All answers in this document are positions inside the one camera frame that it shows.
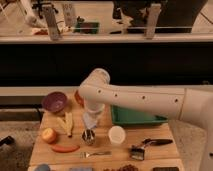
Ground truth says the light blue towel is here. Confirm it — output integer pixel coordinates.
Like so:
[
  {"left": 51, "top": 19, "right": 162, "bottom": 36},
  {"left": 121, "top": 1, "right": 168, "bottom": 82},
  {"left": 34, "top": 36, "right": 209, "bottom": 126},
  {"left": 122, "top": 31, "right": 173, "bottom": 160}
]
[{"left": 83, "top": 113, "right": 97, "bottom": 129}]

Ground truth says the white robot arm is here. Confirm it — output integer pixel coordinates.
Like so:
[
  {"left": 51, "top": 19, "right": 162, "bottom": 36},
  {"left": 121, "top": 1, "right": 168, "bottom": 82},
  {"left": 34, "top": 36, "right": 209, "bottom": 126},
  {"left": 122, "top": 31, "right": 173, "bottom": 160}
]
[{"left": 78, "top": 68, "right": 213, "bottom": 171}]

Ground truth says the orange bowl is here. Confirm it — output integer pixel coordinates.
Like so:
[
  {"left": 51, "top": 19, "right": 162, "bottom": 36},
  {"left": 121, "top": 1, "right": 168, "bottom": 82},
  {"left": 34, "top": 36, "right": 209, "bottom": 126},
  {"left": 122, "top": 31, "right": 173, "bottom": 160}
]
[{"left": 74, "top": 90, "right": 84, "bottom": 107}]

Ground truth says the purple bowl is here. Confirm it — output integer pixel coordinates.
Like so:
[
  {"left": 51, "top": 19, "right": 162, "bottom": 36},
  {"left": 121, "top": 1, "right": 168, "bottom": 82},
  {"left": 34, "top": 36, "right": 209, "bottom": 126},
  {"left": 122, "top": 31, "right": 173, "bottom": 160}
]
[{"left": 41, "top": 92, "right": 68, "bottom": 113}]

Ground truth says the green plastic tray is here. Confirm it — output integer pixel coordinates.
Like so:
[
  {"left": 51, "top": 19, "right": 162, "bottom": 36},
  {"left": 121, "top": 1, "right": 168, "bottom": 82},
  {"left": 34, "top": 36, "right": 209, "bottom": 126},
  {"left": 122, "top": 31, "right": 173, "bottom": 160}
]
[{"left": 111, "top": 106, "right": 167, "bottom": 126}]

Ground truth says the small metal cup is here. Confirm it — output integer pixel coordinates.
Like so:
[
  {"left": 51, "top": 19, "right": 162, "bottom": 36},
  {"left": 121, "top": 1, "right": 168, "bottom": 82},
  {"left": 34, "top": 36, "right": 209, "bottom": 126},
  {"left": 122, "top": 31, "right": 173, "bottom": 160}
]
[{"left": 82, "top": 129, "right": 95, "bottom": 145}]

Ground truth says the yellow corn cob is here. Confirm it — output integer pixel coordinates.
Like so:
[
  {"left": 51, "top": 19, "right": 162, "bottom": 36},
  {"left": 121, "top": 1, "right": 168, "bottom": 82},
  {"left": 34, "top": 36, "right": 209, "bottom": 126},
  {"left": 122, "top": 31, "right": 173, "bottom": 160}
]
[{"left": 57, "top": 113, "right": 73, "bottom": 137}]

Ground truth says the white plastic cup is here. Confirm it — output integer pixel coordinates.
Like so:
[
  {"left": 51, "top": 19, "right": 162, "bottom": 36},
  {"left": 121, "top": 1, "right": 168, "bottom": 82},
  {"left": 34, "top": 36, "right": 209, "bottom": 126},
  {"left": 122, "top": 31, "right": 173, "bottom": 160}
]
[{"left": 108, "top": 126, "right": 126, "bottom": 145}]

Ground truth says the silver metal fork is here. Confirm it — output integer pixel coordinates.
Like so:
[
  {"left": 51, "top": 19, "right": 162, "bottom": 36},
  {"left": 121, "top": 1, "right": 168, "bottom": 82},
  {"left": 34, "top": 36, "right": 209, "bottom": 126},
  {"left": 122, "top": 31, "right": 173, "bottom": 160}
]
[{"left": 80, "top": 151, "right": 111, "bottom": 158}]

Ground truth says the red yellow apple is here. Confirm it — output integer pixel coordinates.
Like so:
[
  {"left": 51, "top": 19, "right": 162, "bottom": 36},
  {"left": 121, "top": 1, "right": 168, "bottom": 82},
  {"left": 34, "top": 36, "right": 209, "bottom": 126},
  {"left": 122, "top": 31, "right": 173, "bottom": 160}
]
[{"left": 41, "top": 128, "right": 57, "bottom": 144}]

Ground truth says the metal binder clip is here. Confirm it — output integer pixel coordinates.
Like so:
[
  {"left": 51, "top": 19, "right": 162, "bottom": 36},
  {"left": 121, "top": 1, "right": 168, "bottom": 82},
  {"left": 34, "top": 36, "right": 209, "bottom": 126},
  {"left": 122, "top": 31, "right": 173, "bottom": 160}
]
[{"left": 130, "top": 146, "right": 145, "bottom": 161}]

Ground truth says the brown snack pile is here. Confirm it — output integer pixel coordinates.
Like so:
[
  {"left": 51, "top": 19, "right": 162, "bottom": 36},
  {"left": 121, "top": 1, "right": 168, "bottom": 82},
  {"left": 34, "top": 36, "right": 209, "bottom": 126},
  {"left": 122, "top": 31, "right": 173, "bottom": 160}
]
[{"left": 103, "top": 164, "right": 139, "bottom": 171}]

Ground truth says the blue round object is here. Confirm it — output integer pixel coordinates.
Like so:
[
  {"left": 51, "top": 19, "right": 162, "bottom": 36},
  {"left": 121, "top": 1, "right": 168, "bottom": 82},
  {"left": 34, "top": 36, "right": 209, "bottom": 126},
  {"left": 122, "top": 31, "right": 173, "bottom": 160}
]
[{"left": 34, "top": 164, "right": 51, "bottom": 171}]

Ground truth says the green bin in background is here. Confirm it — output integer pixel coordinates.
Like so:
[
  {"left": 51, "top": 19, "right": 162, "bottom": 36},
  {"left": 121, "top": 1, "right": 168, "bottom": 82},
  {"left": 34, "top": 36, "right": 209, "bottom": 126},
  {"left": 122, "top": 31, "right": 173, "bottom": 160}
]
[{"left": 74, "top": 22, "right": 99, "bottom": 34}]

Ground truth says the dark brown block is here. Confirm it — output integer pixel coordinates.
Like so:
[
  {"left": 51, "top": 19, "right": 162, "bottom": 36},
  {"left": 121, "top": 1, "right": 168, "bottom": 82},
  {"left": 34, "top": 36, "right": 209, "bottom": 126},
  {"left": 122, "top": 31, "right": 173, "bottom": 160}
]
[{"left": 152, "top": 167, "right": 179, "bottom": 171}]

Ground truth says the left metal bracket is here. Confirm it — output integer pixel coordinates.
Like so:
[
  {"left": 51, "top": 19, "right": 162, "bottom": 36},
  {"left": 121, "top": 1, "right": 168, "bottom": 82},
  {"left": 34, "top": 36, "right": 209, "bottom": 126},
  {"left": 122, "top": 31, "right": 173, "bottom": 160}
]
[{"left": 43, "top": 6, "right": 60, "bottom": 41}]

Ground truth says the metal bracket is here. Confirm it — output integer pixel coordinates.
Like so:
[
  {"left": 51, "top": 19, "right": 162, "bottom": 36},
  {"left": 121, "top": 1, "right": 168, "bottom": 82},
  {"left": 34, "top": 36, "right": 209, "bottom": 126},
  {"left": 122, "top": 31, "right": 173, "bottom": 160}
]
[
  {"left": 145, "top": 3, "right": 161, "bottom": 39},
  {"left": 43, "top": 6, "right": 60, "bottom": 41}
]

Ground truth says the right metal bracket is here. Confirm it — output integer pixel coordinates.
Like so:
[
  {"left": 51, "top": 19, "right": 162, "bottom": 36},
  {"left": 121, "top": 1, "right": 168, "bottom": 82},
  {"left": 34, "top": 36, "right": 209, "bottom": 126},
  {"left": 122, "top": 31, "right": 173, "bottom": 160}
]
[{"left": 145, "top": 3, "right": 161, "bottom": 39}]

